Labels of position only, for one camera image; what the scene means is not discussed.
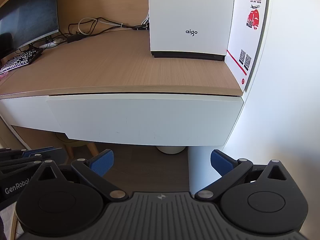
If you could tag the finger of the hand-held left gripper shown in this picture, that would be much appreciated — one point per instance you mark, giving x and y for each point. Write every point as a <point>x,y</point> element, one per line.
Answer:
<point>37,153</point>
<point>27,164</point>

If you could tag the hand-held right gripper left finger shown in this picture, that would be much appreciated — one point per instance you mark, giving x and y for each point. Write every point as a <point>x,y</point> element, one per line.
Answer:
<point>103,163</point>

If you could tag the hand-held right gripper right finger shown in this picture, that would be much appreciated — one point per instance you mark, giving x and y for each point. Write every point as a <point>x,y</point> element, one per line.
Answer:
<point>221,163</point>

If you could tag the white desk drawer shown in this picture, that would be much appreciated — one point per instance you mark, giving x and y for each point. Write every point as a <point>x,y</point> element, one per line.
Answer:
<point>145,120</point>

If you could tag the white desk leg panel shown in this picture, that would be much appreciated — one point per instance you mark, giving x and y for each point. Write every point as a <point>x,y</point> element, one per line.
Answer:
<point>203,165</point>

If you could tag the green stool with wooden legs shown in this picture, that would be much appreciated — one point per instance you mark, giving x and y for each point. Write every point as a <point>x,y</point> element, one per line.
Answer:
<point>71,143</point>

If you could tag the white narrow drawer front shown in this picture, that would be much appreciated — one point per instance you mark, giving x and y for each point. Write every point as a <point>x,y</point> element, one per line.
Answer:
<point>25,112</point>

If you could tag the white trash bin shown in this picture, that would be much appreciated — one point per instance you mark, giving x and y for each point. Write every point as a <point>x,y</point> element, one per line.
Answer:
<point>171,150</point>

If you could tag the black keyboard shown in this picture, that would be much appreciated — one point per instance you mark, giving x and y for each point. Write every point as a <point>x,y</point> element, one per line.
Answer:
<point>21,60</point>

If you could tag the white power strip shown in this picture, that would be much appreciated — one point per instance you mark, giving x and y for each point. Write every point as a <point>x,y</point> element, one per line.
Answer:
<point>51,43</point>

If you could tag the black power adapter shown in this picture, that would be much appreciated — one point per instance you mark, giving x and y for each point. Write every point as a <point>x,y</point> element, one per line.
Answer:
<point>74,38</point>

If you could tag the white printed card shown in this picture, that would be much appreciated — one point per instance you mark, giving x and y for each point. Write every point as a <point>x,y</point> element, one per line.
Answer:
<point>243,42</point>

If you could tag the black computer monitor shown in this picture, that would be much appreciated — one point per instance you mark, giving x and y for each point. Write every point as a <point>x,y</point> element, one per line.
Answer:
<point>30,12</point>

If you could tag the white computer case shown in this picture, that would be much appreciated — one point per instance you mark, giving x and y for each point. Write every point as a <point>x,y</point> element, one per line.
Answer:
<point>191,12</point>

